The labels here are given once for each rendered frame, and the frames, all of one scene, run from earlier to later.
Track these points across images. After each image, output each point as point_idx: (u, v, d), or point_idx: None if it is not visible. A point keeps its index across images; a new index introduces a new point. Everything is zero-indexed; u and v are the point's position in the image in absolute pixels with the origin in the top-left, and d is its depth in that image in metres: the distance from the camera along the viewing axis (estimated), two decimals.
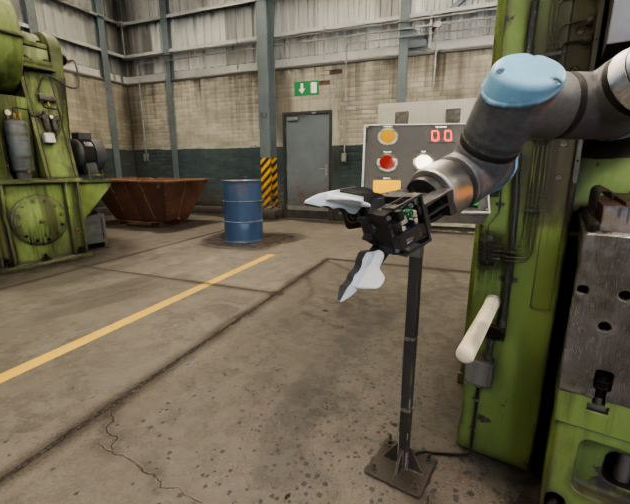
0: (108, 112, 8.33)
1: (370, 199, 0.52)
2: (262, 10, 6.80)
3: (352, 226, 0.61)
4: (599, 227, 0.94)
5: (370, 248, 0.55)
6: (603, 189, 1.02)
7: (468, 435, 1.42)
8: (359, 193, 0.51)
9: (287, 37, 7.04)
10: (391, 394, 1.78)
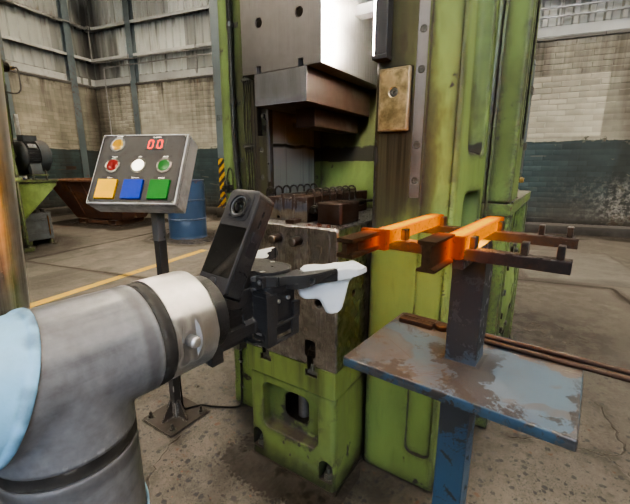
0: (75, 114, 8.62)
1: None
2: (216, 17, 7.09)
3: (269, 212, 0.39)
4: None
5: (297, 270, 0.41)
6: (277, 186, 1.31)
7: (240, 392, 1.71)
8: None
9: None
10: None
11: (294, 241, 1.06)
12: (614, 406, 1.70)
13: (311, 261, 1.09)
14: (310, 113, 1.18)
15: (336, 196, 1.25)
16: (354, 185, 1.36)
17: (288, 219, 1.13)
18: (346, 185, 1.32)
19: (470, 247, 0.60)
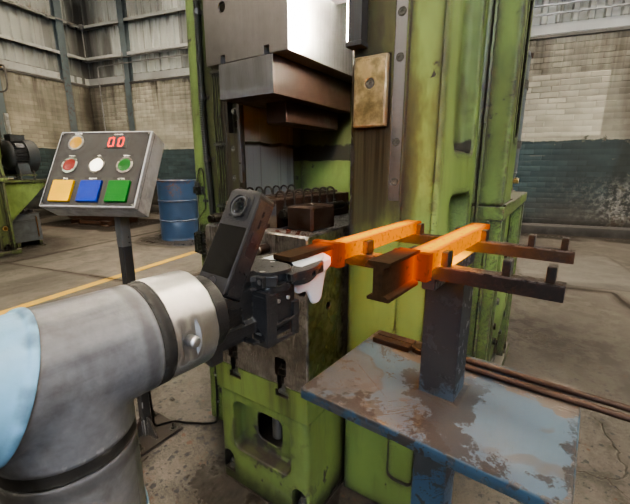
0: (68, 113, 8.51)
1: None
2: None
3: (269, 212, 0.39)
4: (218, 219, 1.12)
5: (292, 266, 0.43)
6: (248, 187, 1.20)
7: (216, 407, 1.60)
8: None
9: None
10: (193, 375, 1.96)
11: (260, 249, 0.95)
12: (615, 422, 1.60)
13: None
14: (281, 107, 1.07)
15: (311, 199, 1.14)
16: (332, 187, 1.25)
17: None
18: (324, 186, 1.21)
19: (442, 264, 0.49)
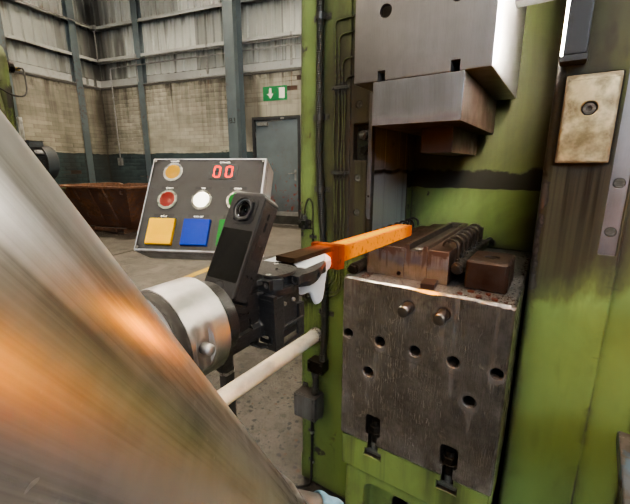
0: (80, 116, 8.31)
1: None
2: (229, 15, 6.78)
3: (273, 214, 0.39)
4: (360, 269, 0.91)
5: (296, 268, 0.42)
6: (384, 227, 1.00)
7: (309, 467, 1.40)
8: None
9: (255, 42, 7.02)
10: (264, 419, 1.76)
11: (444, 318, 0.75)
12: None
13: (463, 344, 0.78)
14: (445, 134, 0.87)
15: (470, 244, 0.94)
16: (479, 224, 1.04)
17: (422, 281, 0.82)
18: (473, 225, 1.01)
19: None
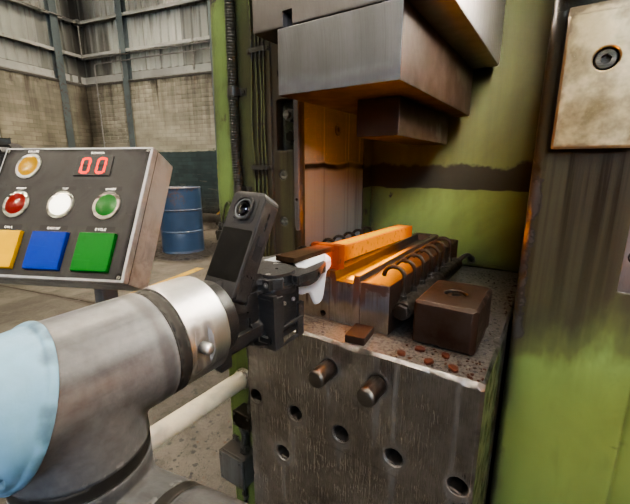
0: (63, 114, 8.02)
1: None
2: None
3: (273, 214, 0.39)
4: None
5: (296, 268, 0.42)
6: None
7: None
8: None
9: None
10: (207, 463, 1.47)
11: (374, 398, 0.47)
12: None
13: (407, 433, 0.49)
14: (389, 109, 0.58)
15: (430, 268, 0.65)
16: (448, 238, 0.76)
17: (349, 331, 0.54)
18: (439, 240, 0.73)
19: None
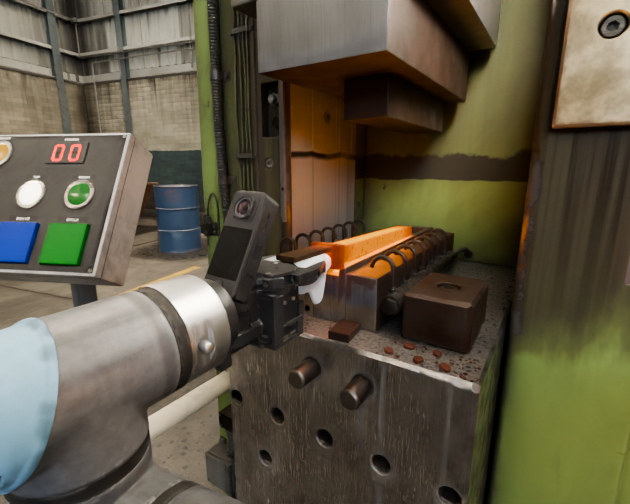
0: (61, 112, 7.98)
1: None
2: None
3: (273, 213, 0.39)
4: None
5: (296, 267, 0.42)
6: (301, 234, 0.67)
7: None
8: None
9: None
10: (198, 465, 1.43)
11: (358, 400, 0.43)
12: None
13: (395, 439, 0.45)
14: (378, 88, 0.54)
15: (423, 261, 0.61)
16: (443, 230, 0.72)
17: (333, 327, 0.49)
18: (433, 232, 0.69)
19: None
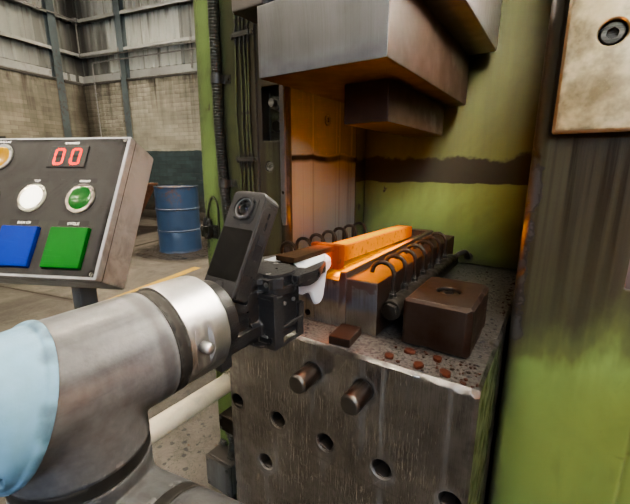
0: (61, 113, 7.98)
1: None
2: None
3: (273, 214, 0.39)
4: None
5: (296, 268, 0.42)
6: (301, 238, 0.68)
7: None
8: None
9: None
10: (198, 467, 1.43)
11: (358, 405, 0.43)
12: None
13: (395, 443, 0.45)
14: (378, 93, 0.54)
15: (423, 265, 0.61)
16: (443, 233, 0.72)
17: (334, 332, 0.50)
18: (433, 235, 0.69)
19: None
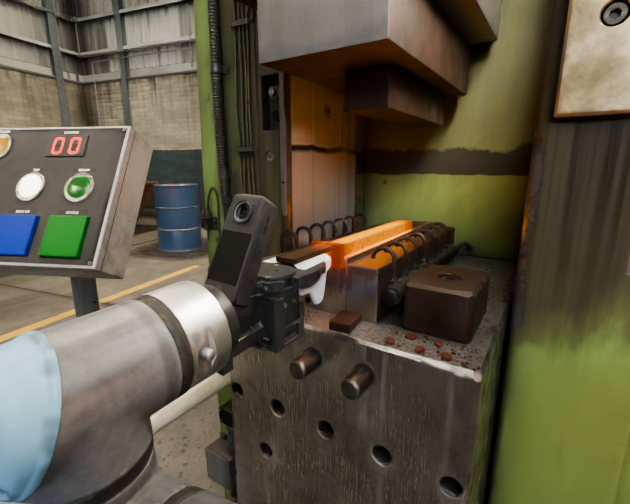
0: (61, 112, 7.98)
1: None
2: None
3: (272, 216, 0.38)
4: None
5: (296, 269, 0.42)
6: (302, 227, 0.67)
7: None
8: None
9: None
10: (198, 463, 1.43)
11: (359, 389, 0.42)
12: None
13: (396, 429, 0.45)
14: (379, 79, 0.54)
15: (424, 253, 0.61)
16: (444, 223, 0.72)
17: (334, 318, 0.49)
18: (434, 225, 0.69)
19: None
